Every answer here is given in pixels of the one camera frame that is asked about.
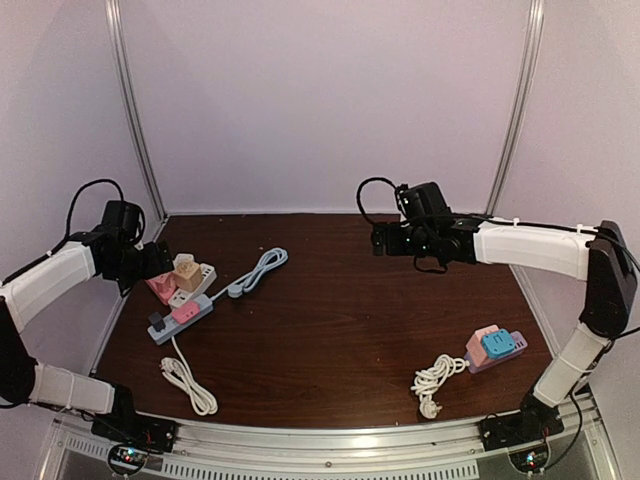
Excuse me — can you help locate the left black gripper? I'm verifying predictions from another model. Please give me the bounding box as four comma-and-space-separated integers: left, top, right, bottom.
108, 241, 173, 292

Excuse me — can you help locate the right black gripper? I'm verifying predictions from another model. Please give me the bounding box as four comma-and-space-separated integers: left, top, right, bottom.
372, 222, 436, 258

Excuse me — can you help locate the black plug adapter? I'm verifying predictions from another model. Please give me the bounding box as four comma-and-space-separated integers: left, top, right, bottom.
148, 312, 166, 332

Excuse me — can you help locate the white power strip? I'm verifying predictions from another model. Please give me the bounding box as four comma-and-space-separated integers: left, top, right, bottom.
168, 261, 217, 309

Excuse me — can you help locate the light blue power strip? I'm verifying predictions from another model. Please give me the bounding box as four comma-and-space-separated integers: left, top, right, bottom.
147, 294, 214, 345

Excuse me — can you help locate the pink plug adapter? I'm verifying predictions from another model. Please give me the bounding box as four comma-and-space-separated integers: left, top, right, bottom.
171, 301, 200, 325

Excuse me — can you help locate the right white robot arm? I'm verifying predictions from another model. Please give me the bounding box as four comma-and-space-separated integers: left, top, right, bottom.
371, 215, 639, 442

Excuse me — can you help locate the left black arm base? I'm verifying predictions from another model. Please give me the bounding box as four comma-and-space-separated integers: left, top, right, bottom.
89, 402, 178, 454

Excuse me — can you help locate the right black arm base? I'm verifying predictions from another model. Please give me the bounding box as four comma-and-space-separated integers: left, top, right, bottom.
478, 394, 565, 451

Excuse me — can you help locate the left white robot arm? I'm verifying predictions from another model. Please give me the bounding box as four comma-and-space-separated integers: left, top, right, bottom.
1, 232, 173, 444

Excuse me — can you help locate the beige cube socket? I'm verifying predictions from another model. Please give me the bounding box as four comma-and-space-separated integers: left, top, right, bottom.
173, 262, 203, 293

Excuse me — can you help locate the small white cube adapter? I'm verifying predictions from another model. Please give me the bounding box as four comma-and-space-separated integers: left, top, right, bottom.
173, 253, 195, 268

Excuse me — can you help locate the light pink cube adapter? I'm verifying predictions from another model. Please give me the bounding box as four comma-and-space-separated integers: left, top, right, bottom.
466, 324, 499, 367

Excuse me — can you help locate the blue cube adapter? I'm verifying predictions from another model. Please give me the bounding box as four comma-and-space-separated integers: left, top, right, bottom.
482, 329, 516, 360

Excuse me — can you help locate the purple power strip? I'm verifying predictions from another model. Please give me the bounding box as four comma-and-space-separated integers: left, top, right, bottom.
464, 325, 528, 374

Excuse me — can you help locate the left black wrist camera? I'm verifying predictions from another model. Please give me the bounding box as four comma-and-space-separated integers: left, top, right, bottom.
100, 200, 144, 239

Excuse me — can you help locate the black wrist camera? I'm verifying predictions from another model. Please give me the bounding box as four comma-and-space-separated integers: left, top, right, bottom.
100, 200, 144, 239
397, 182, 451, 221

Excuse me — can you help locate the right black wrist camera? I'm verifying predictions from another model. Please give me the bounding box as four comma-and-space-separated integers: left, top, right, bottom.
397, 182, 451, 221

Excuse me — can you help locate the white coiled cable right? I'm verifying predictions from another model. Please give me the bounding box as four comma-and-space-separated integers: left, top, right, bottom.
411, 353, 469, 420

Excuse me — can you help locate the light blue coiled cable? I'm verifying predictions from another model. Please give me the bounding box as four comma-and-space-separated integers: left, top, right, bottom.
209, 246, 290, 301

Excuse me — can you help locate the white coiled power cable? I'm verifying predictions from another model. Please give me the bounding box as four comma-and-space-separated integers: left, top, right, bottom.
158, 334, 220, 417

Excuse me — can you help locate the right aluminium frame post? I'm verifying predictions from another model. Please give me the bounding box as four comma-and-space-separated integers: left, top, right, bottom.
485, 0, 545, 215

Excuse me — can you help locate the aluminium frame post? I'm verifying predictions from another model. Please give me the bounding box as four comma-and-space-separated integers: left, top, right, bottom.
485, 0, 545, 215
105, 0, 168, 222

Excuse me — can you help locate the left aluminium frame post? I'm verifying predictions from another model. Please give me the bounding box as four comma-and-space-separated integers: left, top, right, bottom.
105, 0, 168, 222

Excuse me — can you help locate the aluminium front rail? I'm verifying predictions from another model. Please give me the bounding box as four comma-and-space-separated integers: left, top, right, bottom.
34, 393, 622, 479

